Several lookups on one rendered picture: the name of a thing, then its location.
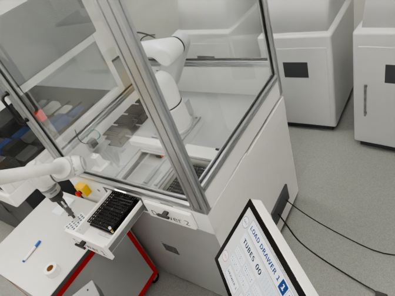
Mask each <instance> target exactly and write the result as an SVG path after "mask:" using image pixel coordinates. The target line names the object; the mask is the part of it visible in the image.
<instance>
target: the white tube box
mask: <svg viewBox="0 0 395 296"><path fill-rule="evenodd" d="M77 217H78V218H79V220H78V221H77V222H74V221H73V220H71V221H70V222H69V223H68V224H67V225H65V226H64V228H65V229H66V228H68V229H71V230H72V231H74V230H75V229H76V228H77V226H78V225H79V224H80V223H81V222H82V220H83V219H84V218H85V217H86V215H84V214H83V213H82V212H81V213H80V214H78V215H77Z"/></svg>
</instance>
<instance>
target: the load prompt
mask: <svg viewBox="0 0 395 296"><path fill-rule="evenodd" d="M247 232H248V234H249V236H250V238H251V240H252V242H253V244H254V246H255V247H256V249H257V252H258V253H259V255H260V258H261V259H262V261H263V263H264V265H265V267H266V269H267V272H268V273H269V275H270V277H271V279H272V281H273V283H274V285H275V287H276V289H277V291H278V293H279V295H280V296H295V294H294V292H293V290H292V289H291V287H290V285H289V283H288V282H287V279H286V278H285V276H284V274H283V272H282V271H281V269H280V267H279V265H278V263H277V261H276V259H275V258H274V256H273V254H272V252H271V250H270V248H269V247H268V245H267V243H266V241H265V240H264V238H263V236H262V234H261V232H260V230H259V228H258V227H257V225H256V223H255V221H254V220H252V222H251V224H250V226H249V227H248V229H247Z"/></svg>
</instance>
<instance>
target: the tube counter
mask: <svg viewBox="0 0 395 296"><path fill-rule="evenodd" d="M253 271H254V272H255V274H256V276H257V279H258V281H259V283H260V285H261V287H262V290H263V292H264V294H265V296H277V295H276V293H275V291H274V289H273V287H272V285H271V283H270V281H269V279H268V277H267V275H266V273H265V271H264V269H263V267H262V265H261V263H260V261H259V260H258V262H257V263H256V265H255V266H254V267H253Z"/></svg>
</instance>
